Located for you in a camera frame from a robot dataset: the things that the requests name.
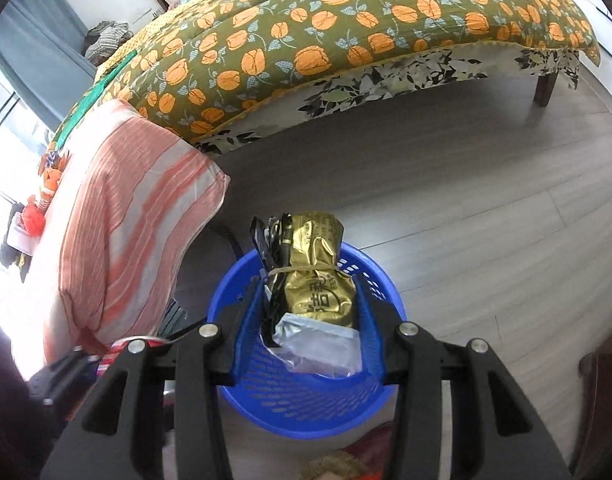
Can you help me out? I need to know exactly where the pink white striped sheet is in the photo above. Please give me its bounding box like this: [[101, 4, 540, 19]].
[[23, 99, 231, 366]]

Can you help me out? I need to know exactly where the grey blue curtain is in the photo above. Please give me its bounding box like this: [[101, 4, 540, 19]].
[[0, 0, 97, 131]]

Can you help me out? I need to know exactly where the dark wooden bed leg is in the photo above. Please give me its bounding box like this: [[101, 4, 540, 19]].
[[533, 72, 559, 107]]

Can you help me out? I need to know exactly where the grey white plastic bag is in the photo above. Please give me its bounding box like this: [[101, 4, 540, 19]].
[[273, 312, 364, 378]]

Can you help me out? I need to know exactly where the red beige cloth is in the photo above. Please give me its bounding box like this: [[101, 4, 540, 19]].
[[298, 420, 397, 480]]

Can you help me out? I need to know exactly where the orange snack bag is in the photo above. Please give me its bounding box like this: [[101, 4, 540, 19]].
[[40, 152, 66, 211]]

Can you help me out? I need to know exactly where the orange floral green quilt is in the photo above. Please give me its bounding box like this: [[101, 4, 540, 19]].
[[50, 0, 602, 146]]

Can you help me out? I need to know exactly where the red plastic bag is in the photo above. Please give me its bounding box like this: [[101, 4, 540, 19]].
[[23, 195, 47, 237]]

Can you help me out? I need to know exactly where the black white floral bed sheet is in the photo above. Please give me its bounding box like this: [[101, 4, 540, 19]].
[[196, 45, 582, 156]]

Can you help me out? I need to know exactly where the green cloth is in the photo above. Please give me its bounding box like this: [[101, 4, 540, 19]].
[[56, 50, 136, 141]]

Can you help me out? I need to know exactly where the brown wooden furniture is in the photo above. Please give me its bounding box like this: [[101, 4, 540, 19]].
[[571, 325, 612, 480]]

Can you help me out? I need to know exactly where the black foil packet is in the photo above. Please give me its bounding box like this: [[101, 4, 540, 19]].
[[249, 215, 297, 346]]

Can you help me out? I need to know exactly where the pile of grey clothes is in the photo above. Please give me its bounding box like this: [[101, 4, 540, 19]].
[[83, 21, 134, 66]]

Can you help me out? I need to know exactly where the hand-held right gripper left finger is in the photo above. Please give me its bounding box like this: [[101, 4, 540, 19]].
[[40, 280, 265, 480]]

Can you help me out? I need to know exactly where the gold foil packet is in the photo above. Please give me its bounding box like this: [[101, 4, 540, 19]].
[[263, 212, 359, 333]]

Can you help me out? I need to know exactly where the blue plastic mesh basket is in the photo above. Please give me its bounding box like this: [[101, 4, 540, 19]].
[[206, 242, 409, 441]]

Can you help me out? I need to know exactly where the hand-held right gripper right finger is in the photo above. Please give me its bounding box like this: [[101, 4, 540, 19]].
[[355, 280, 572, 480]]

